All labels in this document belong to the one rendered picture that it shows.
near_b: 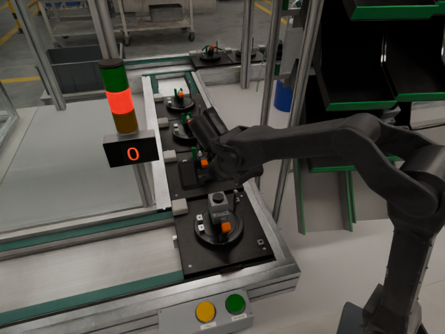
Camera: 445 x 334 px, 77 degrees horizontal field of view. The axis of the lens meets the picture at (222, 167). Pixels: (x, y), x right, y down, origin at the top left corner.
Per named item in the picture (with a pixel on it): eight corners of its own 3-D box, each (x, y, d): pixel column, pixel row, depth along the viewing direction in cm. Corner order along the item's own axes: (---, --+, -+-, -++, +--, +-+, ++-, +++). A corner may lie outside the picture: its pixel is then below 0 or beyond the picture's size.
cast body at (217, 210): (229, 221, 75) (230, 203, 70) (213, 224, 74) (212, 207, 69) (221, 199, 81) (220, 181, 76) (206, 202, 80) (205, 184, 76)
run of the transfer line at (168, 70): (443, 63, 207) (451, 46, 199) (110, 101, 161) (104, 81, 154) (402, 46, 237) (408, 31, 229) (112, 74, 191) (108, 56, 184)
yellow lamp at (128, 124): (138, 131, 65) (134, 112, 62) (116, 134, 64) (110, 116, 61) (138, 120, 69) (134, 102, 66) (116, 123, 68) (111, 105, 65)
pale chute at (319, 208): (344, 229, 77) (353, 231, 73) (297, 232, 77) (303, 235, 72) (335, 128, 80) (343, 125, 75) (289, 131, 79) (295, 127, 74)
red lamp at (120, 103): (134, 112, 62) (129, 91, 59) (110, 115, 61) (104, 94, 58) (134, 102, 65) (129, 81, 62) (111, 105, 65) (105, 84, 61)
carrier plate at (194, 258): (273, 258, 75) (274, 253, 74) (183, 279, 70) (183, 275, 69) (245, 195, 93) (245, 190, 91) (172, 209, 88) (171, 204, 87)
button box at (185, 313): (253, 326, 67) (255, 315, 63) (163, 352, 63) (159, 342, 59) (244, 297, 72) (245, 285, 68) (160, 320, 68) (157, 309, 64)
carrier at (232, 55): (269, 62, 184) (271, 42, 176) (233, 66, 179) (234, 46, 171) (255, 50, 202) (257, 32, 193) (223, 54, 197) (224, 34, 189)
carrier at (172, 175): (244, 191, 94) (246, 162, 86) (171, 205, 89) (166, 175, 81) (224, 150, 112) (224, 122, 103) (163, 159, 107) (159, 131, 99)
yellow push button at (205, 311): (216, 321, 63) (216, 317, 61) (198, 325, 62) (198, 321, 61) (212, 303, 66) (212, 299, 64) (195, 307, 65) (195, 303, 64)
